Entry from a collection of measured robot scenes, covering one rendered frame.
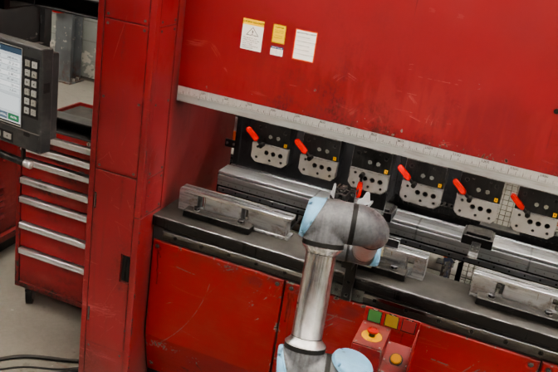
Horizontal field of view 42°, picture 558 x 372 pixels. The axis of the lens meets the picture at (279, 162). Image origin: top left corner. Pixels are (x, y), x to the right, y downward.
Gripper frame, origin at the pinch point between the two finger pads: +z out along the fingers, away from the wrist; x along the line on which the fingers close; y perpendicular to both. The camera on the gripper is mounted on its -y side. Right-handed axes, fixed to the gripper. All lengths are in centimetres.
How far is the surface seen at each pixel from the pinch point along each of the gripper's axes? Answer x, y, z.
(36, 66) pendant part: 98, 34, -53
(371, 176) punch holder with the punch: -3.1, 5.9, 11.0
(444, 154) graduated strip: -27.2, 20.9, 11.2
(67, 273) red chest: 139, -89, 29
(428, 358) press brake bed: -39, -54, 2
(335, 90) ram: 16.4, 34.7, 10.8
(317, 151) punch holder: 19.0, 10.0, 11.2
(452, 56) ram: -22, 55, 10
